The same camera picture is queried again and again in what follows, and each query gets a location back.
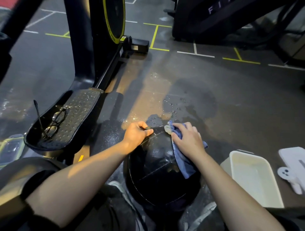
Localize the person's left hand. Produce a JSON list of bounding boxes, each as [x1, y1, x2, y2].
[[122, 121, 154, 150]]

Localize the person's right hand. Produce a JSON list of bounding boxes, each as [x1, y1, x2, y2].
[[170, 122, 207, 160]]

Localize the blue cleaning cloth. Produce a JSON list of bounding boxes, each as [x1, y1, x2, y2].
[[164, 120, 208, 179]]

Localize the black medicine ball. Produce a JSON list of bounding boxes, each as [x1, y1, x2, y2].
[[123, 126, 202, 213]]

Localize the person's right forearm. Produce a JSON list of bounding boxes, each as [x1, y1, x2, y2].
[[195, 152, 286, 231]]

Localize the person's left forearm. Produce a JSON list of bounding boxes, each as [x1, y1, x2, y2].
[[25, 140, 131, 228]]

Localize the person's left white shoe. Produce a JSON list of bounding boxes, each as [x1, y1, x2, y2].
[[108, 180, 136, 210]]

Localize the person's white shoe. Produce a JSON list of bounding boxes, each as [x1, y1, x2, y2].
[[108, 180, 136, 210], [185, 201, 218, 231]]

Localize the black elliptical foot pedal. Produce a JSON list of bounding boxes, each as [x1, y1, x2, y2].
[[24, 88, 104, 158]]

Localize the person's right white shoe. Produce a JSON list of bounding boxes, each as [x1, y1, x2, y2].
[[185, 201, 218, 231]]

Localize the white plastic basin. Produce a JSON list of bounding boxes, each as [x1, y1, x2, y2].
[[220, 150, 285, 208]]

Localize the black-framed eyeglasses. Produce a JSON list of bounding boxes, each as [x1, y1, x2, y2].
[[33, 100, 68, 139]]

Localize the black elliptical trainer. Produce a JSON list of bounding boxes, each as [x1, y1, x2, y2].
[[0, 0, 150, 92]]

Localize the black gym machine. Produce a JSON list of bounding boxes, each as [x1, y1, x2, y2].
[[163, 0, 305, 68]]

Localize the white hand controller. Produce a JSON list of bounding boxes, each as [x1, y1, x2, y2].
[[277, 167, 303, 195]]

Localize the person's black trousers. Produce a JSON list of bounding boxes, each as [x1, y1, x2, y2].
[[0, 157, 153, 231]]

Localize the green-edged phone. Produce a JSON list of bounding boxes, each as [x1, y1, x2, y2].
[[0, 134, 26, 167]]

